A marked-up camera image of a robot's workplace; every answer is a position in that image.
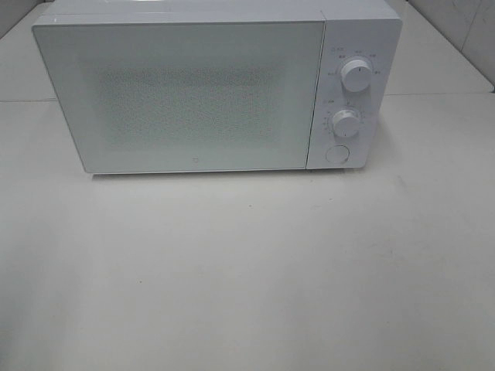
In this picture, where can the round door release button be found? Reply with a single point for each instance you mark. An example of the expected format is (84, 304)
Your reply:
(338, 154)

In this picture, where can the white microwave knob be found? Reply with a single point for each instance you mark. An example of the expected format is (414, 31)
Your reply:
(345, 123)
(356, 74)

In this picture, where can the white microwave door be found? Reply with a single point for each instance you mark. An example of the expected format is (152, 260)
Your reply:
(185, 98)

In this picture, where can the white microwave oven body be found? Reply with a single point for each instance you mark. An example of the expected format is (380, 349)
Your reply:
(352, 29)

